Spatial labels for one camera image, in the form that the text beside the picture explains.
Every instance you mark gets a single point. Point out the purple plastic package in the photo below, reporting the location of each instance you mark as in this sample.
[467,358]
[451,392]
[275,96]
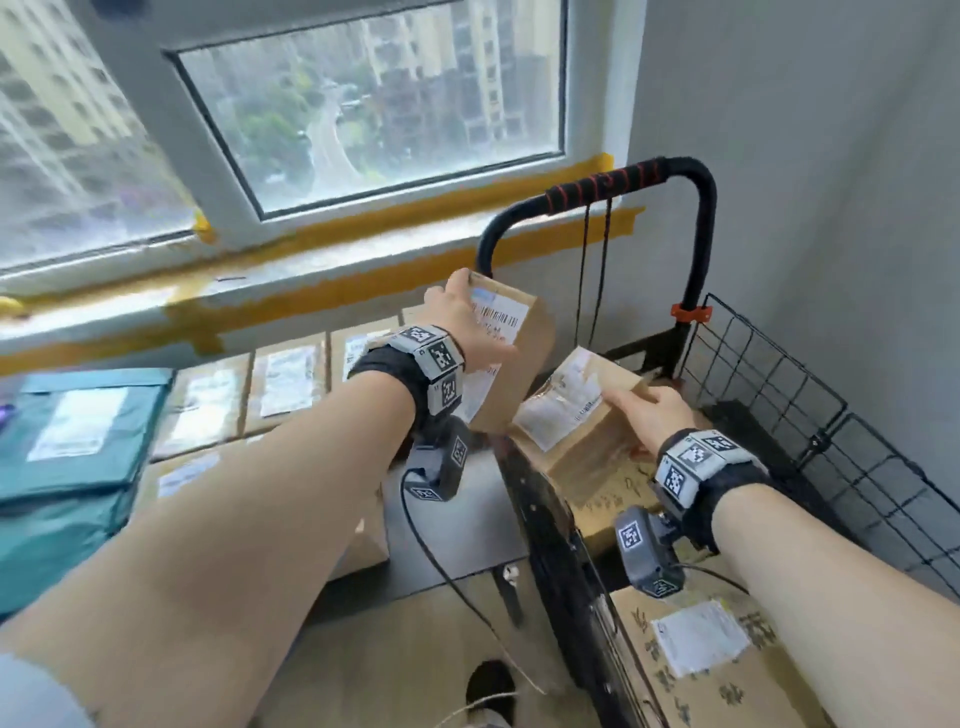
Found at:
[6,416]

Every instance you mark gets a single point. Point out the yellow tape piece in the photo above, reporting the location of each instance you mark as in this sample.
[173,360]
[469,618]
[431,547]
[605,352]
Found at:
[205,227]

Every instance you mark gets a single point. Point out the person's left forearm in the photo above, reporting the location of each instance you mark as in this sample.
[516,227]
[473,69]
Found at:
[225,540]

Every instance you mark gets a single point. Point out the person's white sleeve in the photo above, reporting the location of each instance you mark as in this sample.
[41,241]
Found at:
[37,697]

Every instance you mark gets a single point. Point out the person's left hand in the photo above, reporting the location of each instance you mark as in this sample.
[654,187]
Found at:
[465,330]

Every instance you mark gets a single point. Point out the yellow rubber duck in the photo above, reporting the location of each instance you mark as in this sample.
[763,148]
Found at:
[9,307]

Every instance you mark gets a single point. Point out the marker wristband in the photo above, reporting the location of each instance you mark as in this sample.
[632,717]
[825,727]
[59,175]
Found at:
[420,360]
[705,465]

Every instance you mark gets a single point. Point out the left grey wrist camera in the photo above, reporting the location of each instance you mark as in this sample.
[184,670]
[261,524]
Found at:
[442,461]

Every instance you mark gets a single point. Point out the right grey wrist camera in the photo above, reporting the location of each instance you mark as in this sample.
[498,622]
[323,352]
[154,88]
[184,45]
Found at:
[645,551]

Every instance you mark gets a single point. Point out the teal mailer bag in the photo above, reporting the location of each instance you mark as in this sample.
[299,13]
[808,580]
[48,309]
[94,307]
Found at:
[142,450]
[52,555]

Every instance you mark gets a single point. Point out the person's right forearm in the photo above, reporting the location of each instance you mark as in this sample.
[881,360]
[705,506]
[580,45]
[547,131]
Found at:
[847,600]

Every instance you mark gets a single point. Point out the white framed window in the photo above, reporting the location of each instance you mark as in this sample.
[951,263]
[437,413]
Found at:
[172,135]

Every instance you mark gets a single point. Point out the right marker wristband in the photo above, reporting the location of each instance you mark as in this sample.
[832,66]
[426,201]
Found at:
[705,465]

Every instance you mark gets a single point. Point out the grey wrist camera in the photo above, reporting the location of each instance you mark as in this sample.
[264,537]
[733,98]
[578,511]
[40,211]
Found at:
[442,461]
[645,551]

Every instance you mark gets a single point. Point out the person's right hand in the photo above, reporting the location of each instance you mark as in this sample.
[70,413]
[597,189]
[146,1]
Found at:
[660,416]

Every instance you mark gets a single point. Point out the left marker wristband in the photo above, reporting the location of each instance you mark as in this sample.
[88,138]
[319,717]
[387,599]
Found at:
[420,360]

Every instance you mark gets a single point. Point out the blue tape patch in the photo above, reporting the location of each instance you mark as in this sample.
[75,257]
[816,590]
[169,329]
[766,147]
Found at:
[116,7]

